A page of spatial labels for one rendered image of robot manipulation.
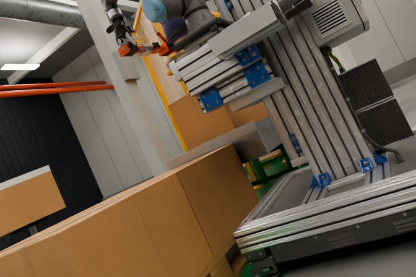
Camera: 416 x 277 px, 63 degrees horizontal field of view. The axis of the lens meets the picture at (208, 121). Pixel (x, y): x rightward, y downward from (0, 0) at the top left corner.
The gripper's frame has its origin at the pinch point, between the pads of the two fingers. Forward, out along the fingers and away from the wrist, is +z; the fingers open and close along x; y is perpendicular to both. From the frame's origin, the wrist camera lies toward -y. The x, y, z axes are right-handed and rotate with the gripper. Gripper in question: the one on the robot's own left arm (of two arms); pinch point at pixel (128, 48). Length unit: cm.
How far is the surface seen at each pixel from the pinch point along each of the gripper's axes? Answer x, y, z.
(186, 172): -24, -29, 76
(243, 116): -19, 54, 62
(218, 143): -8, 29, 71
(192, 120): 7, 35, 50
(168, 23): 0, 50, -19
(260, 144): -33, 31, 82
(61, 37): 778, 616, -477
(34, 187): 167, 7, 38
